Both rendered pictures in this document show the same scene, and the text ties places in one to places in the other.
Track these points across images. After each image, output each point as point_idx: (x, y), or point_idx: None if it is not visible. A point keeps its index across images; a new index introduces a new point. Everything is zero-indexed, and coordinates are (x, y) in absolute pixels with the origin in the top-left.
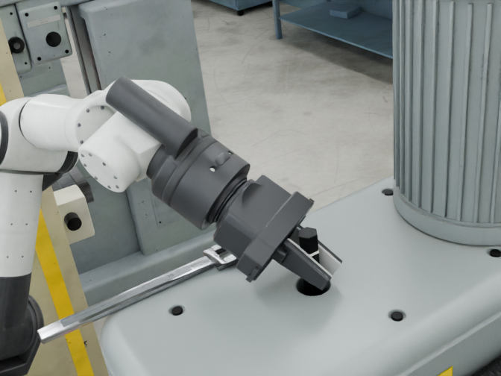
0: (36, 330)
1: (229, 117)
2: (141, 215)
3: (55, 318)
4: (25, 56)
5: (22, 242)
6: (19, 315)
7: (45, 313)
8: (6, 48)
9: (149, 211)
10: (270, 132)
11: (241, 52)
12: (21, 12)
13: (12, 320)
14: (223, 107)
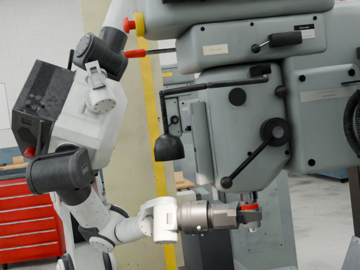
0: (124, 61)
1: (320, 227)
2: (236, 241)
3: (163, 256)
4: (179, 127)
5: (125, 17)
6: (117, 49)
7: (157, 250)
8: (160, 80)
9: (242, 240)
10: (347, 235)
11: (338, 199)
12: (180, 102)
13: (114, 48)
14: (316, 223)
